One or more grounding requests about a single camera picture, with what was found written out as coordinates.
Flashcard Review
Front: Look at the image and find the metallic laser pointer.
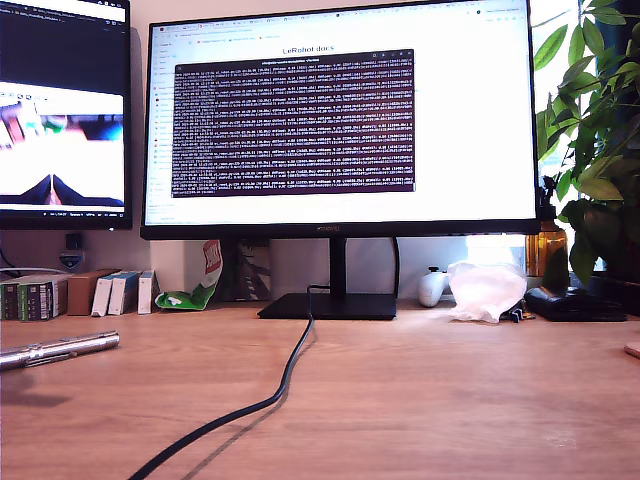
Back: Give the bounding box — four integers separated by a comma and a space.
0, 329, 122, 373

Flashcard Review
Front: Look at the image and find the grey printed booklet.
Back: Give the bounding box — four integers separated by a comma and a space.
222, 238, 274, 303

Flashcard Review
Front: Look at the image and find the black Huawei monitor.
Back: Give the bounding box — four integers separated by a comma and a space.
139, 0, 543, 321

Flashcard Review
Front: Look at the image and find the white game controller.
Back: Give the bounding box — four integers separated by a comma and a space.
417, 266, 451, 308

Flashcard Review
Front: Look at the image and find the green white snack bag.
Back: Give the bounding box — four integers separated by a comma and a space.
153, 238, 224, 312

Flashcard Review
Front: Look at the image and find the white plastic bag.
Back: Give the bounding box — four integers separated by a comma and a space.
444, 260, 529, 324

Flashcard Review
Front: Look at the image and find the white and blue box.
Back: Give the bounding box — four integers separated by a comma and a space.
90, 271, 124, 317
137, 269, 162, 316
107, 270, 142, 316

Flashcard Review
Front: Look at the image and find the amber glass bottle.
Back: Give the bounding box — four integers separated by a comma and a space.
525, 219, 571, 291

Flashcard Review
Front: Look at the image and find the brown cardboard box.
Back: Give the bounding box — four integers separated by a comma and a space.
66, 268, 121, 317

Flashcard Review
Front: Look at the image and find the black pouch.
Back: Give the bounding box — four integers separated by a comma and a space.
523, 285, 630, 323

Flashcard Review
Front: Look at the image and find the green leafy plant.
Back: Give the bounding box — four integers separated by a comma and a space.
532, 0, 640, 289

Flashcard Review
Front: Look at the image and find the green and white box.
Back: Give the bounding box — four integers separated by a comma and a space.
0, 281, 21, 322
17, 276, 69, 322

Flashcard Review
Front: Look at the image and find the dark plant pot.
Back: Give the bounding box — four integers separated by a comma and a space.
587, 269, 640, 302

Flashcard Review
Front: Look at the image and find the black monitor with dark screen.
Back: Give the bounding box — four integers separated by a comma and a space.
0, 0, 135, 231

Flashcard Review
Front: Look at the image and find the long black table cable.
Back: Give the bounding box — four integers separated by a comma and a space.
127, 283, 329, 480

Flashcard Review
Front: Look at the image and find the white cable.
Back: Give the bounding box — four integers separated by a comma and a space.
0, 266, 69, 278

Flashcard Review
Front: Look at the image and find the thin black cable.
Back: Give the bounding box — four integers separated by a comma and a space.
0, 248, 24, 280

